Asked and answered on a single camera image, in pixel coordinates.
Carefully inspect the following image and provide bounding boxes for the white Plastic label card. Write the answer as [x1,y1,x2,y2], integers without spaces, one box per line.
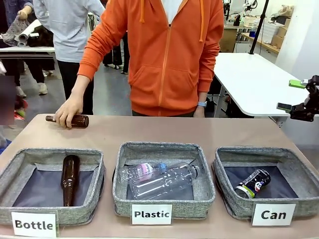
[131,204,173,226]

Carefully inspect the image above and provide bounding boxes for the white Can label card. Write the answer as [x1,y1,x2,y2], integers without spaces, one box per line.
[251,203,297,227]

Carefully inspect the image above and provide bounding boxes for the red and green shoe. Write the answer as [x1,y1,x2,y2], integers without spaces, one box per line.
[13,98,27,121]

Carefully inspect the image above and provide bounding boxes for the small labelled plastic bottle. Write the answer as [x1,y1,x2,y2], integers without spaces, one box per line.
[119,162,167,184]

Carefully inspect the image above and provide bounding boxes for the gray fabric basket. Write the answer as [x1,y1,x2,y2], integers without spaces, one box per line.
[212,146,319,220]
[0,148,105,226]
[112,141,216,220]

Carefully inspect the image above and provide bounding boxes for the brown glass bottle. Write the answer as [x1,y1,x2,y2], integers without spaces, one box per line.
[60,154,81,207]
[45,114,90,129]

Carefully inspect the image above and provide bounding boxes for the person's left hand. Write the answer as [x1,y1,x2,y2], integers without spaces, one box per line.
[193,106,207,118]

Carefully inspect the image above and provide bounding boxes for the white side table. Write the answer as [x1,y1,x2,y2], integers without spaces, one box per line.
[0,46,62,80]

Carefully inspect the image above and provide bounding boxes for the person in gray sweater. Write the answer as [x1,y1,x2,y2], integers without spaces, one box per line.
[32,0,105,116]

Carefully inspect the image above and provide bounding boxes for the large clear plastic bottle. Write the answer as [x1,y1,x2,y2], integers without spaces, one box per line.
[127,161,204,200]

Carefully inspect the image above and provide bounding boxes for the person in orange hoodie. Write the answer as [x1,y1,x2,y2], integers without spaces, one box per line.
[77,0,225,118]

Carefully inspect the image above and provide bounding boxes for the crushed dark can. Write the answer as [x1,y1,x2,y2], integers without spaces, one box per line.
[234,168,271,199]

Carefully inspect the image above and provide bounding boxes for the white sneaker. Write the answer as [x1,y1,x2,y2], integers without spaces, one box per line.
[37,82,48,96]

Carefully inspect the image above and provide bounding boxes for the person's left forearm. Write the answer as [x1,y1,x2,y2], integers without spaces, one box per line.
[198,91,212,103]

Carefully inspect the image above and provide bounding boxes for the wooden cabinet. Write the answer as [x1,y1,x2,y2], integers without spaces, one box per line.
[219,24,237,53]

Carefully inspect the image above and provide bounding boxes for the stacked cardboard boxes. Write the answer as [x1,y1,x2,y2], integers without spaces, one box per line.
[270,17,292,49]

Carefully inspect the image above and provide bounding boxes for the person's right forearm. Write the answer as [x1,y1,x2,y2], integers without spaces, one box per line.
[66,74,93,105]

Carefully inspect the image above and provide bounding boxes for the gray patterned cloth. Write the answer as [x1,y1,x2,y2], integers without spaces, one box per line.
[1,14,27,47]

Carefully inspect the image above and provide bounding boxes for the white Bottle label card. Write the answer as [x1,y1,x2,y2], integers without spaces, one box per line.
[10,211,59,238]

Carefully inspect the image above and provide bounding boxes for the person's right hand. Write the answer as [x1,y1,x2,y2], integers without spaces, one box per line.
[54,96,84,129]

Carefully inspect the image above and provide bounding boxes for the white plastic pipe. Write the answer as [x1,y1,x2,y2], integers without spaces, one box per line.
[17,19,42,43]

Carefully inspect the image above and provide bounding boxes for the wooden workbench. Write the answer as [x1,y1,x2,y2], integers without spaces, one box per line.
[240,32,281,54]

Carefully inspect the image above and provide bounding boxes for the black tripod pole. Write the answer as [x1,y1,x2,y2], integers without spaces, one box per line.
[249,0,270,55]

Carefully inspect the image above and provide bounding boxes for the large white table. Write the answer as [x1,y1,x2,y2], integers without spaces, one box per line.
[213,52,311,118]

